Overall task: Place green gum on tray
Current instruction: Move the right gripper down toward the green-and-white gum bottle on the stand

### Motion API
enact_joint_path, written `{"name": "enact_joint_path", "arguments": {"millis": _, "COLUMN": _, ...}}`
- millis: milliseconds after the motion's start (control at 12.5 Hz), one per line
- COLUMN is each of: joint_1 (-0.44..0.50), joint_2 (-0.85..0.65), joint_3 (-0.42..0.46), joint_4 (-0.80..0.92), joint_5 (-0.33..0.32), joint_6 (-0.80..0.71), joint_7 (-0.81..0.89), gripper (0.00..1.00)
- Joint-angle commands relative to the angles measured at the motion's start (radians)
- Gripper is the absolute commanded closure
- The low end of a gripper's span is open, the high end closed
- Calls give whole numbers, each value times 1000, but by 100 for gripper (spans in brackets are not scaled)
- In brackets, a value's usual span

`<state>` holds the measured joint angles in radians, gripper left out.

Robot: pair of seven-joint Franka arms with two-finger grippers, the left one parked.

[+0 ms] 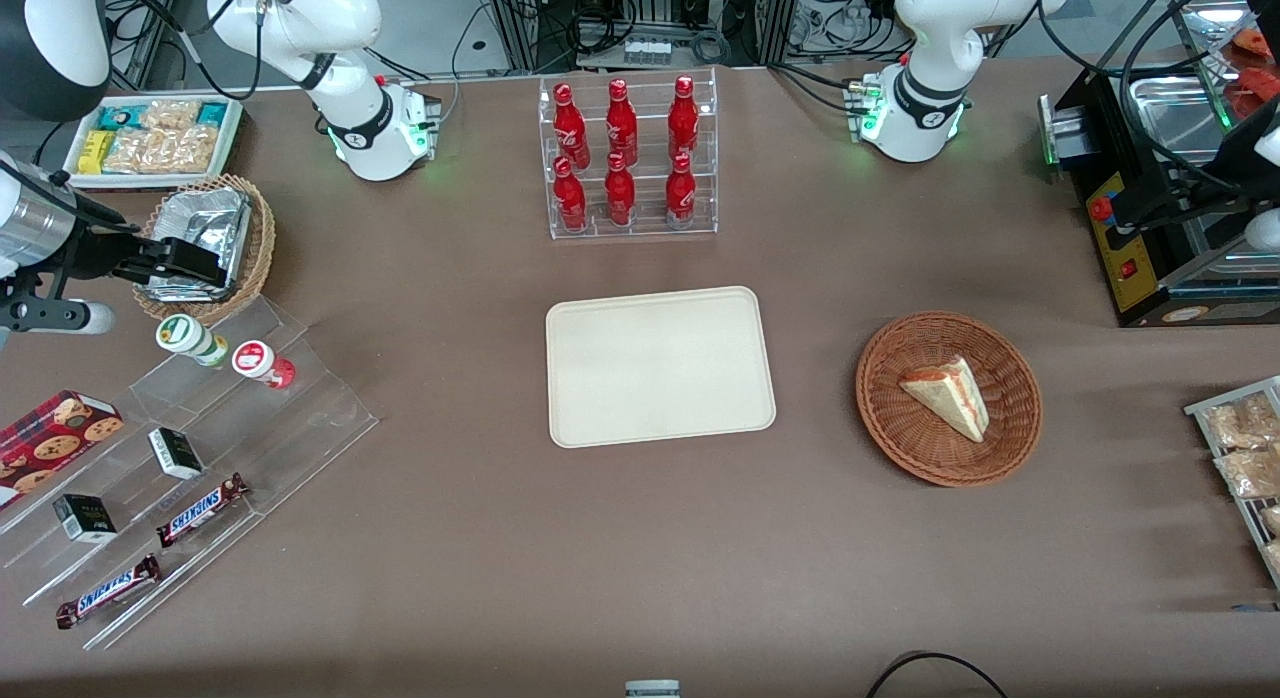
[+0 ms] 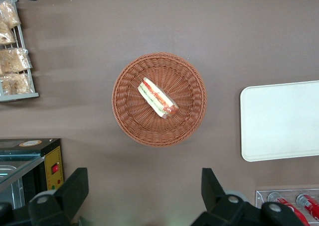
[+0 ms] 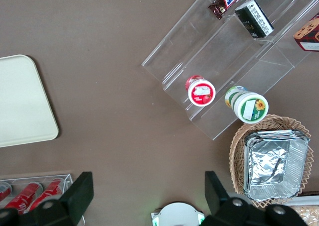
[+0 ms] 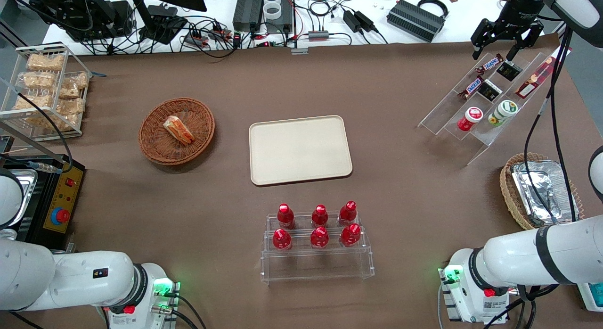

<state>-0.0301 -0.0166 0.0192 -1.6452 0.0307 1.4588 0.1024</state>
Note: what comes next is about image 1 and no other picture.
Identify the wrapped sandwich wedge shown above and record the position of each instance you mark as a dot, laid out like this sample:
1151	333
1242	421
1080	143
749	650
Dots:
950	396

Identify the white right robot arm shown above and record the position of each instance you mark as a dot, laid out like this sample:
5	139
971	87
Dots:
345	88

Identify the red tartan cookie box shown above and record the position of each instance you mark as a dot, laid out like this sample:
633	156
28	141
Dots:
50	438

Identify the beige plastic tray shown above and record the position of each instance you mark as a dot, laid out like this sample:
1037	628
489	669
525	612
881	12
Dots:
660	368

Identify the black machine with yellow panel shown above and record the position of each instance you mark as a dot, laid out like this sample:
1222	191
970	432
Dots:
1130	268

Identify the brown round wicker basket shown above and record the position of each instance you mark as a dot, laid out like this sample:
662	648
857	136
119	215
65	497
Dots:
900	428

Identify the small clear peanut snack bag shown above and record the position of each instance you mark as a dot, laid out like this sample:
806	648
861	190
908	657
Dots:
170	114

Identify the red cola bottle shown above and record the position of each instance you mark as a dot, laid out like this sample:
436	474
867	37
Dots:
570	128
620	193
683	123
570	200
622	126
680	193

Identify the white rectangular snack tray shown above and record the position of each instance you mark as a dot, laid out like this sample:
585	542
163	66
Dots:
72	163

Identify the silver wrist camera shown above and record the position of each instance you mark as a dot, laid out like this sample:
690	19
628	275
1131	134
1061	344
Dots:
1265	230
85	317

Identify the red gum bottle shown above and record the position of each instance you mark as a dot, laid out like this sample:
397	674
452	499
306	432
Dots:
258	362

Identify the teal snack packet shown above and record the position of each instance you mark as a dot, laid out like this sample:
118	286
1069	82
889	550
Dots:
211	114
120	117

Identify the snickers chocolate bar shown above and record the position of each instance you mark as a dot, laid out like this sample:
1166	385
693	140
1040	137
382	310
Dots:
200	511
108	591

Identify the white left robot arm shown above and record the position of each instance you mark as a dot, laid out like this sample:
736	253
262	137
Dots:
930	88

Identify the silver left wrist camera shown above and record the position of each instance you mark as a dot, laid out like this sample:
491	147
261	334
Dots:
1265	230

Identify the light oval wicker basket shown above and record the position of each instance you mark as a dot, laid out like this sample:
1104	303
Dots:
262	238

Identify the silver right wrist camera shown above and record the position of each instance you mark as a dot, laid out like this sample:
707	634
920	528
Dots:
85	317

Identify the clear acrylic bottle rack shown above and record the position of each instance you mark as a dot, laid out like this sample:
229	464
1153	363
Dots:
648	228

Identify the green gum bottle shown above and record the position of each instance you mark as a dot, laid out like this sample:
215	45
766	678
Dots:
185	336

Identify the clear acrylic stepped shelf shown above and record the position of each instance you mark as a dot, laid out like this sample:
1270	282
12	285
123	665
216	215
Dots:
270	428

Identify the clear cracker snack bag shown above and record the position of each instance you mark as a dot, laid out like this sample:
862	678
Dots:
1245	423
1272	521
1250	473

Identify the large clear peanut snack bag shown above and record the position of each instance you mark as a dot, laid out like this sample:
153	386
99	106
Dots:
160	151

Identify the white power strip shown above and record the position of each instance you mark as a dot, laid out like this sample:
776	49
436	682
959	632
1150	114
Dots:
647	50

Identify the yellow snack packet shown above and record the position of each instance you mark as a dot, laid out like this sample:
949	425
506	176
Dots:
95	152

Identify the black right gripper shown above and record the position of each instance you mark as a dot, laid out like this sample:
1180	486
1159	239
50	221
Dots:
92	250

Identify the grey white device edge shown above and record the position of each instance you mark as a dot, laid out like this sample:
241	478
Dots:
652	689

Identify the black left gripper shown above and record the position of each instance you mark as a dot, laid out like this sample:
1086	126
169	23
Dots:
1172	206

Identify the small black box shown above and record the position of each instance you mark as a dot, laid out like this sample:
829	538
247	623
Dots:
176	454
84	518

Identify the steel pan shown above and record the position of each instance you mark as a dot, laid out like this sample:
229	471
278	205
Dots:
1170	118

